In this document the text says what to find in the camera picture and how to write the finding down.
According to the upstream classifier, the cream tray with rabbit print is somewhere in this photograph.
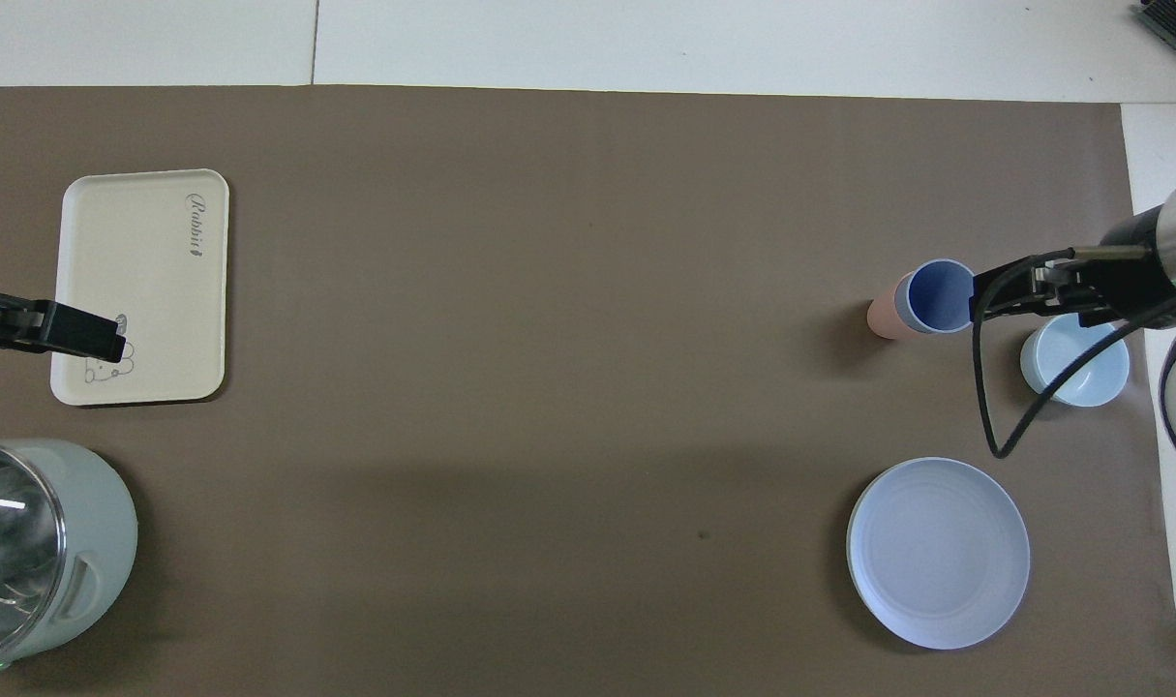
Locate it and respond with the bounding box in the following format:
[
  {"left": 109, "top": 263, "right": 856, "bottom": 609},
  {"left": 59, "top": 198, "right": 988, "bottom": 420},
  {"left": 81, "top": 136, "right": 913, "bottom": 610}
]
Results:
[{"left": 50, "top": 169, "right": 230, "bottom": 407}]

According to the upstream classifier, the blue round plate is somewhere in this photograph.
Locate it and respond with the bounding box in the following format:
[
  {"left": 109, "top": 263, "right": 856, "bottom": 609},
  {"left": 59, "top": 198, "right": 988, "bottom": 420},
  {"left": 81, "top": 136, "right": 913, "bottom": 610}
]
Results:
[{"left": 846, "top": 457, "right": 1032, "bottom": 651}]

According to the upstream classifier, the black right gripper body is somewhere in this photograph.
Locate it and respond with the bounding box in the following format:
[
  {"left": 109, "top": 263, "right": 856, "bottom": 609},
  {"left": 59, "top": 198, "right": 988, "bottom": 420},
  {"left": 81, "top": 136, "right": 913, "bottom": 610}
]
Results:
[{"left": 1076, "top": 206, "right": 1176, "bottom": 330}]

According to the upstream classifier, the glass pot lid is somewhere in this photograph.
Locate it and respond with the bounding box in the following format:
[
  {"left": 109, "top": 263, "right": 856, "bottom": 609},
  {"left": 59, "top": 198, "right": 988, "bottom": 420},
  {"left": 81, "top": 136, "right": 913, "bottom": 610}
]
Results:
[{"left": 0, "top": 443, "right": 67, "bottom": 660}]

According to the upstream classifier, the blue ribbed cup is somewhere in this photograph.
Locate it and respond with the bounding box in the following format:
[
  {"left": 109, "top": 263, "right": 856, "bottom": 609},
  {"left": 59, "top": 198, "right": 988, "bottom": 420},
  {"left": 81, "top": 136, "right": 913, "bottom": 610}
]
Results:
[{"left": 894, "top": 258, "right": 978, "bottom": 335}]

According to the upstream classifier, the pink cup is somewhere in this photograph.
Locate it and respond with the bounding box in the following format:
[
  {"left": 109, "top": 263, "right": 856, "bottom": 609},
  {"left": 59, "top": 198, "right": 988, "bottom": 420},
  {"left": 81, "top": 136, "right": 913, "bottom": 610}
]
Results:
[{"left": 867, "top": 274, "right": 922, "bottom": 341}]

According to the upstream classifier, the pale green cooking pot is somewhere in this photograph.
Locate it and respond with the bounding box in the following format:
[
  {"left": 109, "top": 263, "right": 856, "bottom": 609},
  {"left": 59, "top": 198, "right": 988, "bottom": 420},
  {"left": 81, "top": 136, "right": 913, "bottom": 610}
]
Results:
[{"left": 0, "top": 439, "right": 140, "bottom": 677}]

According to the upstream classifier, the light blue bowl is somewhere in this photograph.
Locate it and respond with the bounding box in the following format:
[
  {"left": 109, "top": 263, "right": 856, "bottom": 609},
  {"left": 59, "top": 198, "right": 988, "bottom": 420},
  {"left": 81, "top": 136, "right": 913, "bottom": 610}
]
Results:
[{"left": 1020, "top": 313, "right": 1131, "bottom": 408}]

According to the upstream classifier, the brown table mat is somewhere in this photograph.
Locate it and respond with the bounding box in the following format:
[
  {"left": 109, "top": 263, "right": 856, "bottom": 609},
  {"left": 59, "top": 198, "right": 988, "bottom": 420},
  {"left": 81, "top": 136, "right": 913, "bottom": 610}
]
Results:
[{"left": 0, "top": 85, "right": 1176, "bottom": 697}]

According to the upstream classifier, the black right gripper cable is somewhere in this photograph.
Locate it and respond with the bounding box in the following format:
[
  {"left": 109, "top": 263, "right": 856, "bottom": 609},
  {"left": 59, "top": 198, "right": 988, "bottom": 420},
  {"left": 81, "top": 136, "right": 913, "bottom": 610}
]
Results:
[{"left": 972, "top": 250, "right": 1176, "bottom": 460}]

